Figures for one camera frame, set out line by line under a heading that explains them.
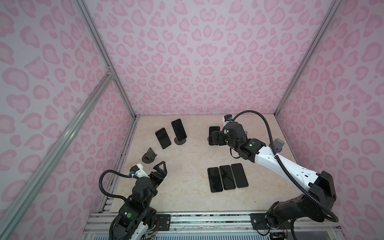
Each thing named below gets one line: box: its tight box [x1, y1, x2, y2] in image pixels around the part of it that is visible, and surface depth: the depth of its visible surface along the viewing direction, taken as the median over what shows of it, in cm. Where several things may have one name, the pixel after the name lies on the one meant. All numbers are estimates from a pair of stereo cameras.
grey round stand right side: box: [268, 143, 283, 153], surface depth 99 cm
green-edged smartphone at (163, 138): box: [154, 127, 172, 151], surface depth 98 cm
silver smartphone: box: [171, 118, 187, 141], surface depth 100 cm
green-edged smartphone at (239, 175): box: [231, 163, 249, 188], surface depth 90 cm
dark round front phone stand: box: [141, 147, 157, 164], surface depth 95 cm
